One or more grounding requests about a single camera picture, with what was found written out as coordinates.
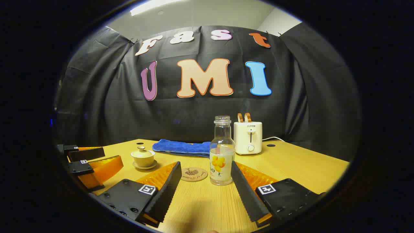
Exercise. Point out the white teacup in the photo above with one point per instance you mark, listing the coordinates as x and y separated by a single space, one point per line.
143 161

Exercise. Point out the blue towel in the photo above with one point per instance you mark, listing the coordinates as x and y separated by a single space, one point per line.
181 147

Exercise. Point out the black backdrop cloth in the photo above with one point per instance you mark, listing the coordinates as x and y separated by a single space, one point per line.
129 113

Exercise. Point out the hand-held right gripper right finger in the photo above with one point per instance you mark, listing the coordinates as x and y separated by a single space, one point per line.
247 194

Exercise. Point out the clear glass water bottle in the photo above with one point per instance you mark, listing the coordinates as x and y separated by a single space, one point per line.
221 168

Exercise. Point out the white saucer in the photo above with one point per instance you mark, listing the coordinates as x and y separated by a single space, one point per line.
152 166

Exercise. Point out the bread slice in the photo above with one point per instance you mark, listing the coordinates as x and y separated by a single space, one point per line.
240 117
248 117

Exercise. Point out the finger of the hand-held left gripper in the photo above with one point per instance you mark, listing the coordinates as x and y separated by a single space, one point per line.
87 154
106 170

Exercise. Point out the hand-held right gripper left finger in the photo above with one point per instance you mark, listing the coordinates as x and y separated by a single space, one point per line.
168 191

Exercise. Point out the round cork coaster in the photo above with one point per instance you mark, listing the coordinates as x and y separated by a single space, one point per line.
194 174

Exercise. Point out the white toaster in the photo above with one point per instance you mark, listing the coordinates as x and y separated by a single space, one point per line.
247 136

